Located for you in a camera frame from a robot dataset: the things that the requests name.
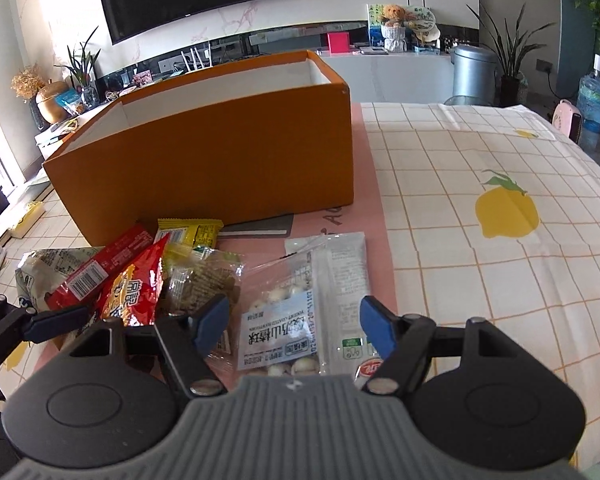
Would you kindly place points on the blue water bottle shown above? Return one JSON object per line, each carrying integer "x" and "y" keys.
{"x": 592, "y": 105}

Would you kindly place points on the dried flower bunch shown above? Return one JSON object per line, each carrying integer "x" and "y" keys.
{"x": 27, "y": 82}

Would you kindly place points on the white snack packet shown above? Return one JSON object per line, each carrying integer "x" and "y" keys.
{"x": 345, "y": 270}

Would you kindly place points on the clear packet of white balls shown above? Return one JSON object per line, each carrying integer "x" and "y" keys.
{"x": 275, "y": 330}

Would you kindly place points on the orange cardboard box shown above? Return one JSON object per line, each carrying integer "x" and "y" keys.
{"x": 205, "y": 160}

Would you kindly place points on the tall potted plant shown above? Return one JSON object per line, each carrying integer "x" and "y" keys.
{"x": 510, "y": 50}

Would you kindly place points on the grey card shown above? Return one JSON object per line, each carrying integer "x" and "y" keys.
{"x": 260, "y": 225}

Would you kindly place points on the small pink patterned card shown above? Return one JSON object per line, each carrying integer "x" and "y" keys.
{"x": 142, "y": 78}

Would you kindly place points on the long leaf potted plant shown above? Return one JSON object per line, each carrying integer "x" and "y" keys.
{"x": 82, "y": 72}

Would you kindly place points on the gold pot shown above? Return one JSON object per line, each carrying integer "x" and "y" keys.
{"x": 52, "y": 102}

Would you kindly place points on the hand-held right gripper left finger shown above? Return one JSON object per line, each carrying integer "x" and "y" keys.
{"x": 212, "y": 322}

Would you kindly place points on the white green snack bag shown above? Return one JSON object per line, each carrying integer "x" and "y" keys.
{"x": 45, "y": 265}

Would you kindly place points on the silver trash can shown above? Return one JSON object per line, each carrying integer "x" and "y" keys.
{"x": 472, "y": 75}

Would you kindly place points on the wall socket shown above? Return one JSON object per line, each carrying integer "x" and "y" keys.
{"x": 544, "y": 66}

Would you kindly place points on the transparent chair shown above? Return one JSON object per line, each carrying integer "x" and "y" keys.
{"x": 462, "y": 101}

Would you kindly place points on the round paper fan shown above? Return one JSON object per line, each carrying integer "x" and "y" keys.
{"x": 422, "y": 19}

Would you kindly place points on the white router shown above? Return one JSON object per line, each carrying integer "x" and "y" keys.
{"x": 195, "y": 59}

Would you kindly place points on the blue packet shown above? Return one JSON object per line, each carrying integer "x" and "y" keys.
{"x": 67, "y": 100}

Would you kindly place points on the brown teddy bear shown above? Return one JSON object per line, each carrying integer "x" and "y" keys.
{"x": 394, "y": 14}

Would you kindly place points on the lemon print checked tablecloth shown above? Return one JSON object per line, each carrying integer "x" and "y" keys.
{"x": 480, "y": 285}

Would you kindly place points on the pink red box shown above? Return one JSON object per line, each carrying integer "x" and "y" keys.
{"x": 339, "y": 42}

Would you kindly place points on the long red snack packet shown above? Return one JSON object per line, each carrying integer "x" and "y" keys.
{"x": 110, "y": 255}

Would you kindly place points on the white tray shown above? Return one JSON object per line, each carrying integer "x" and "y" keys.
{"x": 372, "y": 50}

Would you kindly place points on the pink heater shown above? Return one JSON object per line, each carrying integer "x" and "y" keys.
{"x": 569, "y": 121}

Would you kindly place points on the yellow snack packet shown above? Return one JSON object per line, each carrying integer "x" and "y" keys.
{"x": 200, "y": 232}

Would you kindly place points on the clear greenish snack packet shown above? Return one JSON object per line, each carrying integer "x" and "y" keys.
{"x": 195, "y": 275}

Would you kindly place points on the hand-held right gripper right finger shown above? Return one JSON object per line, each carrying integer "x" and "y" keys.
{"x": 377, "y": 327}

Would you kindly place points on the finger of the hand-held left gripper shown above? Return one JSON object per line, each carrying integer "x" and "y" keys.
{"x": 55, "y": 324}

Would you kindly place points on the red orange patterned snack packet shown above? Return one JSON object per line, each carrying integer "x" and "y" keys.
{"x": 130, "y": 290}

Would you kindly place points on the white knitted basket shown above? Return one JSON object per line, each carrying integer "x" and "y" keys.
{"x": 395, "y": 39}

